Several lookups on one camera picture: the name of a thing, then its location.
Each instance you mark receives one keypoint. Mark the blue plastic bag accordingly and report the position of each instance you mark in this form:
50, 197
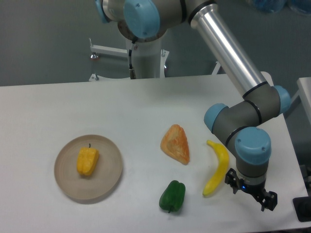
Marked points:
301, 7

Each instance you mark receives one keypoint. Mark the yellow toy bell pepper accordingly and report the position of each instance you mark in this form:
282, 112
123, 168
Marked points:
87, 160

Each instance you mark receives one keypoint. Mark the white side table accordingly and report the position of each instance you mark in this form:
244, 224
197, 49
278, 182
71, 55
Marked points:
303, 96

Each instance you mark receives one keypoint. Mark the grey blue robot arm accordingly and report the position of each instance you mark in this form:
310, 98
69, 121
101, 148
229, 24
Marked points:
237, 127

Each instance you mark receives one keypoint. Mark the orange toy pastry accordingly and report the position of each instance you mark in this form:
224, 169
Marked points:
175, 144

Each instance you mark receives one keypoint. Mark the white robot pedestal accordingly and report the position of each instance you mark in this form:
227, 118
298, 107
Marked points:
146, 57

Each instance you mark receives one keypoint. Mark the white left stand leg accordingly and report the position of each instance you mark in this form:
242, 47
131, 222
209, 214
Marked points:
96, 51

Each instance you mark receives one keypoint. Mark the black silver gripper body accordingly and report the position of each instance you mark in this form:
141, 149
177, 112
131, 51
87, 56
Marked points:
255, 186

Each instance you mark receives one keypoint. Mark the white stand leg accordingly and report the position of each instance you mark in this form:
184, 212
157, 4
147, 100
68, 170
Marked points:
218, 69
96, 51

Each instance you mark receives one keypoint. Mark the white right stand leg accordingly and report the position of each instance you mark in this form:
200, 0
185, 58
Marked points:
218, 69

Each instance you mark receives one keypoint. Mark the round beige plate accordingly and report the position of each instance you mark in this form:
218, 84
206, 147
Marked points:
103, 180

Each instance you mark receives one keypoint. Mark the green toy bell pepper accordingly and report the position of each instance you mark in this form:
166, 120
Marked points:
172, 198

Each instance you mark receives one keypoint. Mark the black device at edge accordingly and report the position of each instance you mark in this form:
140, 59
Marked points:
302, 206

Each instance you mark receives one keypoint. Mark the yellow toy banana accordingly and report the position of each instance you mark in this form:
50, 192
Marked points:
222, 168

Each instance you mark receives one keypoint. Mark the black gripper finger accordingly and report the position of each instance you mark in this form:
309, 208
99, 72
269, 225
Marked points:
232, 179
268, 200

